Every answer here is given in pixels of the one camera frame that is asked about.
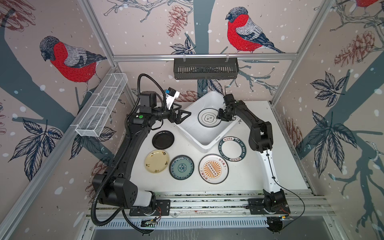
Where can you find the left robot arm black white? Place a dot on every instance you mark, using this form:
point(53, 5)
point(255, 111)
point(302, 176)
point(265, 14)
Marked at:
point(114, 186)

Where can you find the yellow plate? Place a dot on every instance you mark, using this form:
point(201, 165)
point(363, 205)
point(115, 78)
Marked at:
point(157, 161)

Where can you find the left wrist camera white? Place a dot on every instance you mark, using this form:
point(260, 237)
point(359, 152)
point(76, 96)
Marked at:
point(171, 95)

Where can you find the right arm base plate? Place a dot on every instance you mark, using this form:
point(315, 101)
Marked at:
point(259, 207)

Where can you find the white plastic bin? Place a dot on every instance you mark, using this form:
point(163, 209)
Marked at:
point(202, 128)

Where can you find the white wire mesh basket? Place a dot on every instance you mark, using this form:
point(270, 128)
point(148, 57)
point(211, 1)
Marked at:
point(97, 115)

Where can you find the teal patterned plate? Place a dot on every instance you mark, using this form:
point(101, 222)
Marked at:
point(181, 167)

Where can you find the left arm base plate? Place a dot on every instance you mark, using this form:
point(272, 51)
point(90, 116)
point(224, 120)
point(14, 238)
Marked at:
point(157, 208)

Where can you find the white plate black outline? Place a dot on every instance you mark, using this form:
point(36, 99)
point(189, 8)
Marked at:
point(209, 118)

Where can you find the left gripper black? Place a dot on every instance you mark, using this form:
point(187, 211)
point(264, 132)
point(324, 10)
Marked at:
point(177, 119)

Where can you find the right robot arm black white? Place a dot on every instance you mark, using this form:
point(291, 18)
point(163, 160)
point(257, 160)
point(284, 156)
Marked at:
point(260, 140)

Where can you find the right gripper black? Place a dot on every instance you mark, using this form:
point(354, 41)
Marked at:
point(220, 115)

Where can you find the orange sunburst plate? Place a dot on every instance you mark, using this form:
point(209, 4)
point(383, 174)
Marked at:
point(213, 169)

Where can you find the green rim plate large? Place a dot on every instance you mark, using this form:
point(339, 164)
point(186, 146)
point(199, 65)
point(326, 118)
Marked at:
point(232, 149)

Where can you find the black hanging wall basket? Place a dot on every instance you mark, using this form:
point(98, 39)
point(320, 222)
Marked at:
point(206, 69)

